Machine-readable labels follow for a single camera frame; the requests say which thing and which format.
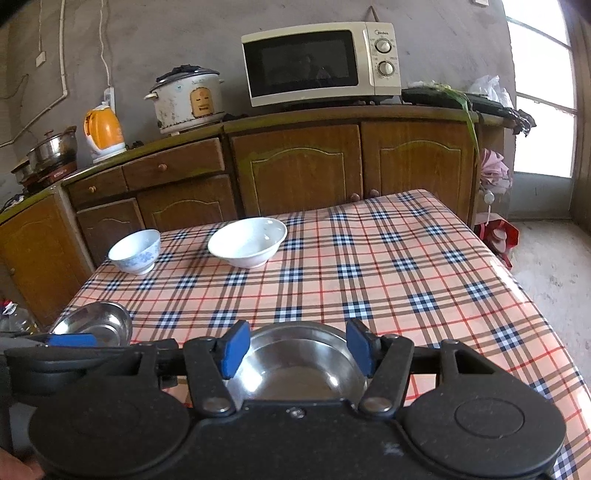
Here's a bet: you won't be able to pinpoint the wooden double-door cabinet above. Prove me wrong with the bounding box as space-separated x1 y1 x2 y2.
224 104 481 227

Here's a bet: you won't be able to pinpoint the pink plastic bags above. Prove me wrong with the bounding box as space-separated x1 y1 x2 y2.
478 148 513 195

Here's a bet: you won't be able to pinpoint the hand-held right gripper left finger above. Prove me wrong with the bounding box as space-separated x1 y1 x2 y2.
105 319 251 417

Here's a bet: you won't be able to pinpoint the black flat tray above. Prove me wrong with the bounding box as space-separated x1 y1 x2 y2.
401 85 536 136

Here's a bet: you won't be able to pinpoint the green onion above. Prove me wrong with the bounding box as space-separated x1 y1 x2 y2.
429 82 481 158

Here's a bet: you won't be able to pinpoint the large steel plate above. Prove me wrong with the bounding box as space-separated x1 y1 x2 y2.
50 301 134 348

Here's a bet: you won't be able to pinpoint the red bag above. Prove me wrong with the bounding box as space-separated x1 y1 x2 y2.
475 219 520 271

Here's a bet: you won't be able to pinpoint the wide wooden drawer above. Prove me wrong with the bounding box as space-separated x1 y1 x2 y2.
122 137 226 191

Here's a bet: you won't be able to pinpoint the glass window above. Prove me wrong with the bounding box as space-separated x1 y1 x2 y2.
503 0 583 178

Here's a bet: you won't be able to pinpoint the steel bowl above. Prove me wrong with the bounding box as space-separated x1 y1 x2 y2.
229 322 370 402

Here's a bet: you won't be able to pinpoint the white bowl blue pattern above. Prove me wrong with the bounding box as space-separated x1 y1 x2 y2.
108 229 161 276

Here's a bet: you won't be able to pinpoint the orange electric kettle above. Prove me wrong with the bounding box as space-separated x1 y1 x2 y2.
83 102 127 164

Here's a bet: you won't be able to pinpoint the steel pot with lid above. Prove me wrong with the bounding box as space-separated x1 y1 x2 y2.
27 127 78 174

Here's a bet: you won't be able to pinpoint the wooden cabinet with drawers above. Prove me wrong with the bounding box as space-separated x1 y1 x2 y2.
62 124 238 268

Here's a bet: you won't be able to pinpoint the plaid tablecloth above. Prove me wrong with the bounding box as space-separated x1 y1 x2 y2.
60 188 591 480

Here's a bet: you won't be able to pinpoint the wooden single-door cabinet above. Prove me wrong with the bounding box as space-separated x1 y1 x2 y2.
0 187 98 326

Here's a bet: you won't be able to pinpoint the person's left hand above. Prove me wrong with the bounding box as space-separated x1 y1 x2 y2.
0 450 44 480

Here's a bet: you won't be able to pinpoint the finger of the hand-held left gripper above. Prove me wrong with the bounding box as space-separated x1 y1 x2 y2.
4 334 139 370

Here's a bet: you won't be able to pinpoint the small wooden drawer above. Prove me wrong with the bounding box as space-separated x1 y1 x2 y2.
67 167 127 208

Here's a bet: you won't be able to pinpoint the white microwave oven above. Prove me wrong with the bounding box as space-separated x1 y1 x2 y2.
241 21 402 108

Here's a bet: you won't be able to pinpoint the small steel pot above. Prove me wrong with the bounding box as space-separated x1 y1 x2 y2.
11 157 33 185

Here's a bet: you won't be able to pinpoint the white rice cooker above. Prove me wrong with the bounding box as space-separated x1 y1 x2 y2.
144 67 226 137

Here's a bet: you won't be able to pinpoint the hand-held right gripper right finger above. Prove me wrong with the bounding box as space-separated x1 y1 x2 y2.
346 318 505 416

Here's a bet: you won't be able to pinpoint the white bowl green print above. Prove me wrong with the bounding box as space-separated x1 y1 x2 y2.
208 218 288 269

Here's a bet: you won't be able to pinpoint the induction cooker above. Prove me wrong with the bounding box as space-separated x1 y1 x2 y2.
21 159 79 188

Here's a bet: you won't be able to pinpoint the white plastic bag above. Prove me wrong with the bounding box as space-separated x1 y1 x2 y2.
470 75 514 108

